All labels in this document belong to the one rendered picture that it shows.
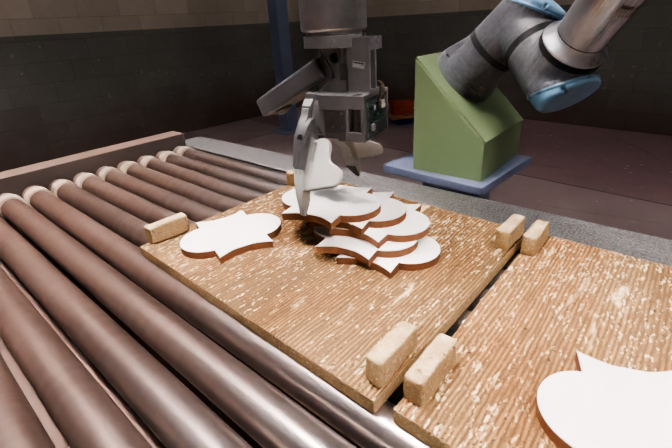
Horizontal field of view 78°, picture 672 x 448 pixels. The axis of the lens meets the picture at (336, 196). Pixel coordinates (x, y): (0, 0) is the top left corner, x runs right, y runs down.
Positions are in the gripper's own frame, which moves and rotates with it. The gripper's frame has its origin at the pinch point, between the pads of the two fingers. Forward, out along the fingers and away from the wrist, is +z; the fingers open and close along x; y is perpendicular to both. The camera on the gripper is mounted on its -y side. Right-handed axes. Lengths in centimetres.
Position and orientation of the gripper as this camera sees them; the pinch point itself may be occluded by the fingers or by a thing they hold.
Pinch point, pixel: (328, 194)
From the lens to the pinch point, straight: 55.5
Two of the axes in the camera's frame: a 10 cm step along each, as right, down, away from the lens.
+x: 4.8, -3.7, 8.0
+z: 0.5, 9.2, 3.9
